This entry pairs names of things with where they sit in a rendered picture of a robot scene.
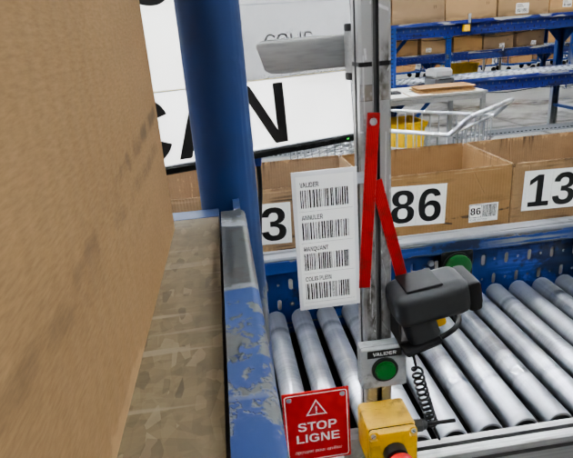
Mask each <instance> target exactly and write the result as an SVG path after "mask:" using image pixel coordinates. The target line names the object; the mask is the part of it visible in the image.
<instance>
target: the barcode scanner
mask: <svg viewBox="0 0 573 458"><path fill-rule="evenodd" d="M385 292H386V298H387V306H388V309H389V311H390V312H391V313H392V314H393V316H394V317H395V319H396V321H397V322H398V323H399V324H400V325H402V327H403V330H404V332H405V335H406V338H407V339H408V341H409V343H401V344H399V346H400V348H401V349H402V351H403V353H404V354H405V356H407V357H412V356H414V355H416V354H419V353H422V352H425V351H426V350H429V349H431V348H433V347H436V346H438V345H440V344H442V338H441V337H440V330H439V326H442V325H444V324H445V323H446V322H447V319H446V317H449V316H453V315H456V314H462V313H464V312H466V311H468V310H470V311H476V310H479V309H481V308H482V302H483V299H482V288H481V283H480V282H479V280H478V279H477V278H476V277H475V276H474V275H473V274H471V273H470V272H469V271H468V270H467V269H466V268H465V267H464V266H463V265H457V266H453V267H449V266H444V267H440V268H437V269H433V270H430V269H429V268H425V269H422V270H418V271H415V272H411V273H407V274H401V275H397V276H395V279H394V280H392V281H390V282H389V283H388V284H387V286H386V291H385Z"/></svg>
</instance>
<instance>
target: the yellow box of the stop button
mask: <svg viewBox="0 0 573 458"><path fill-rule="evenodd" d="M357 415H358V440H359V442H360V445H361V447H362V450H363V453H364V455H365V457H366V458H390V457H391V456H392V455H394V454H395V453H408V454H409V455H410V456H411V457H412V458H417V433H419V432H423V431H425V430H426V429H427V427H428V426H429V425H436V424H442V423H455V422H456V419H455V418H452V419H445V420H437V421H431V422H427V421H426V420H424V419H418V418H417V419H414V420H413V418H412V417H411V415H410V413H409V411H408V409H407V407H406V405H405V403H404V401H403V399H401V398H394V399H387V400H381V401H375V402H369V403H360V404H359V405H358V408H357Z"/></svg>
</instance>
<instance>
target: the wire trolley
mask: <svg viewBox="0 0 573 458"><path fill-rule="evenodd" d="M514 101H515V98H513V97H511V98H509V99H507V100H504V101H502V102H499V103H497V104H494V105H491V106H489V107H486V108H484V109H481V110H479V111H476V112H475V113H472V112H449V111H426V110H402V109H391V112H397V129H391V134H396V147H391V150H393V149H402V148H398V134H404V135H405V148H407V135H408V134H412V135H413V147H414V134H415V135H416V147H417V136H418V135H421V146H422V135H425V136H426V146H427V136H429V145H430V136H436V137H437V145H438V139H439V137H440V136H441V137H446V138H448V137H450V136H452V144H453V143H454V135H456V140H455V144H456V143H458V135H459V132H462V134H461V135H462V137H461V143H462V144H463V135H464V136H465V140H464V143H466V142H467V136H468V135H470V142H471V138H472V135H474V142H475V141H476V136H478V141H479V137H480V136H482V141H484V140H485V137H486V140H491V138H493V137H494V135H491V126H492V117H496V116H497V115H499V114H500V113H501V112H502V111H503V110H505V109H506V108H507V107H508V106H509V105H511V104H512V103H513V102H514ZM495 109H497V110H496V111H495V112H494V113H489V112H490V111H493V110H495ZM398 112H400V113H405V130H398ZM406 113H413V131H411V130H406ZM414 113H421V131H414ZM422 114H429V132H425V131H422ZM431 114H438V130H437V132H430V126H431ZM439 114H442V115H447V130H448V115H465V116H466V118H465V119H464V120H462V121H461V122H460V123H459V124H457V118H456V127H454V128H453V129H452V130H451V131H450V132H449V133H448V132H446V133H440V132H439ZM481 115H484V116H485V118H483V119H481V120H478V121H476V117H478V116H481ZM486 116H487V117H486ZM473 118H475V123H472V124H469V125H467V123H469V122H470V121H471V120H472V119H473ZM490 118H491V120H490V134H489V135H488V119H490ZM486 120H487V133H486V135H485V127H486ZM482 122H483V132H482V135H480V123H482ZM477 124H479V128H478V134H476V130H477ZM472 126H475V127H474V134H472ZM470 127H471V128H470ZM468 128H470V134H467V133H466V129H468ZM464 130H465V133H464V134H463V131H464ZM488 137H489V138H488ZM339 145H340V146H339ZM345 145H350V146H351V148H348V147H350V146H348V147H346V148H344V146H345ZM336 146H339V147H336ZM352 146H354V144H352V141H351V144H348V143H347V142H346V143H341V144H334V145H331V146H329V147H322V146H321V147H317V148H318V150H316V151H315V152H313V150H312V149H311V153H310V154H307V150H306V151H305V150H304V155H301V151H300V156H299V157H298V151H297V158H296V152H295V159H299V158H307V157H308V156H310V155H312V156H311V157H314V156H317V155H319V156H320V155H321V154H326V155H323V156H328V155H329V154H333V153H334V155H337V154H336V152H338V151H340V153H339V154H338V155H342V154H344V152H347V151H350V152H351V153H348V154H352V153H354V152H355V151H354V148H352ZM320 148H321V149H320ZM322 148H323V149H322ZM338 148H340V149H338ZM328 149H331V150H329V151H332V150H335V152H333V153H328V152H329V151H328ZM345 149H349V150H345ZM326 150H327V151H326ZM336 150H337V151H336ZM323 151H326V152H324V153H323ZM317 153H319V154H317ZM313 154H317V155H314V156H313Z"/></svg>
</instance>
